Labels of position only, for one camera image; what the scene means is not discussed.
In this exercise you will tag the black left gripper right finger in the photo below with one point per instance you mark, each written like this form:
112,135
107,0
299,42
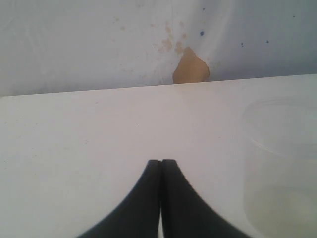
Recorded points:
186,214

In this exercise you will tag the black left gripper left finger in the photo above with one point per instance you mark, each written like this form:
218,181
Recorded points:
137,216

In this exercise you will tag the translucent plastic cup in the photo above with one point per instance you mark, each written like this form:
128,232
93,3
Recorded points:
280,174

